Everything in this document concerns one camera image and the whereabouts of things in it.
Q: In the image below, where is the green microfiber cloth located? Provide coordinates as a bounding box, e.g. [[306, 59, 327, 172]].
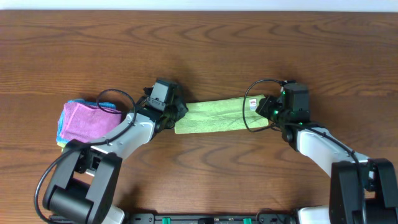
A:
[[174, 95, 269, 134]]

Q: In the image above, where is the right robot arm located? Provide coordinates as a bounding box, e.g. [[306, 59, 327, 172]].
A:
[[256, 83, 397, 223]]

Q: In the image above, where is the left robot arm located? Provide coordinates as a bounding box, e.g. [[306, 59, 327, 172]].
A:
[[34, 78, 188, 224]]

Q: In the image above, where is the light green folded cloth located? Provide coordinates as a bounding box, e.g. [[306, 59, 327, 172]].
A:
[[57, 142, 66, 151]]

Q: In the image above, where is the blue folded cloth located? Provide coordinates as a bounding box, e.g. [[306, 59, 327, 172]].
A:
[[56, 98, 117, 146]]

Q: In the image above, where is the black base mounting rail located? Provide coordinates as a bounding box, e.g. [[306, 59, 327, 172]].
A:
[[124, 213, 299, 224]]

